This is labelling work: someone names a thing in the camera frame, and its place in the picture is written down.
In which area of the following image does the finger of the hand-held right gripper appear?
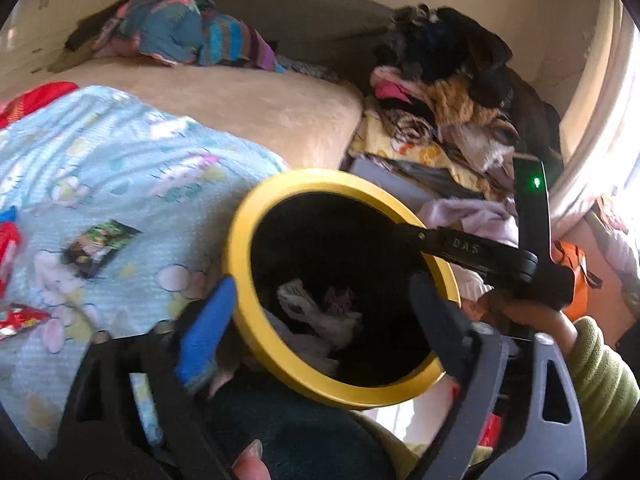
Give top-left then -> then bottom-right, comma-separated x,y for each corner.
395,225 -> 539,287

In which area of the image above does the white window curtain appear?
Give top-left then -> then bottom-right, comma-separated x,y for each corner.
550,0 -> 640,241

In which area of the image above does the yellow-rimmed black trash bin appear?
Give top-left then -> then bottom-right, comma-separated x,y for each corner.
225,169 -> 461,408

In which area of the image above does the person's left hand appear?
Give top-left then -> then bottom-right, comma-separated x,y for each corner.
234,439 -> 272,480

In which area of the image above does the dark patterned fabric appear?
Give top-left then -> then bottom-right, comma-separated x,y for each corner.
277,55 -> 341,83

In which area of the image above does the person's leg in dark pants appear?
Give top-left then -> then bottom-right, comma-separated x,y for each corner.
205,370 -> 396,480

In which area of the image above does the cream wardrobe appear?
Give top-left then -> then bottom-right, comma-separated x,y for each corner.
0,0 -> 131,83

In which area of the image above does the dark green snack packet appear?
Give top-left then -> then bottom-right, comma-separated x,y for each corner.
62,219 -> 142,280

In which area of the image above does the person's right hand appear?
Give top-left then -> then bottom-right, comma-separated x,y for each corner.
492,292 -> 577,357

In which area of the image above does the red blanket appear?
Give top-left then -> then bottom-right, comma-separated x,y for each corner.
0,81 -> 81,131

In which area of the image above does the light blue cartoon blanket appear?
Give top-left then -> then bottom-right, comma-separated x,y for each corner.
0,85 -> 291,461

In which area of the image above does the bed with beige sheet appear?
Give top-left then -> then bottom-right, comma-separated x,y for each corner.
0,57 -> 363,171

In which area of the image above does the red snack wrapper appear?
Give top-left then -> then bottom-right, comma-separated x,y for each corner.
0,302 -> 52,342

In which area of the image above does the grey flat box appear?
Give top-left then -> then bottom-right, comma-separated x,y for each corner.
350,157 -> 431,211

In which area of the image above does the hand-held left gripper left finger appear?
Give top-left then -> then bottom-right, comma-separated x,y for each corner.
50,277 -> 237,480

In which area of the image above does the striped towel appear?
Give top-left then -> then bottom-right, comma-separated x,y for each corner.
200,12 -> 286,73

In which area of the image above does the pile of clothes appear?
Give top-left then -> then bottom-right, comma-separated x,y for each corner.
347,4 -> 563,281

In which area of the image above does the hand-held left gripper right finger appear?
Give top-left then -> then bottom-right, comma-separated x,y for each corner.
407,272 -> 586,480

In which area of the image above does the red plastic bag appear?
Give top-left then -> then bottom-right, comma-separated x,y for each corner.
0,207 -> 23,296

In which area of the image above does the grey headboard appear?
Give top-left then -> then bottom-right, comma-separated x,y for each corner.
185,0 -> 416,81

